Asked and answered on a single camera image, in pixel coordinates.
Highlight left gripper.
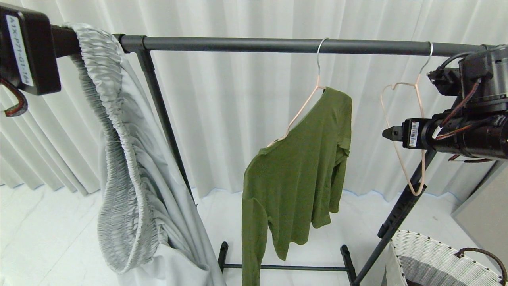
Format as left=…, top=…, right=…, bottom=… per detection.
left=0, top=4, right=62, bottom=96

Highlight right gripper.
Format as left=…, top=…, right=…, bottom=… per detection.
left=402, top=115, right=508, bottom=160

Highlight pink clothes hanger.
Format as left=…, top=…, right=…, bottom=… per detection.
left=380, top=41, right=434, bottom=197
left=267, top=38, right=331, bottom=147

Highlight pale grey shorts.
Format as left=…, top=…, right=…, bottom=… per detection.
left=63, top=23, right=227, bottom=286

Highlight green shirt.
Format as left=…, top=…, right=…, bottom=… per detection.
left=241, top=87, right=353, bottom=286

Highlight white laundry basket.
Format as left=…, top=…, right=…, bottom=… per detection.
left=383, top=230, right=508, bottom=286

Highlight black clothes rack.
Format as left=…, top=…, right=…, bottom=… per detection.
left=113, top=35, right=495, bottom=286

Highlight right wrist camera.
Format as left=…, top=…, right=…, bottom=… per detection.
left=428, top=66, right=464, bottom=97

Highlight black cable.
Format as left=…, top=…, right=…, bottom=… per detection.
left=437, top=50, right=477, bottom=74

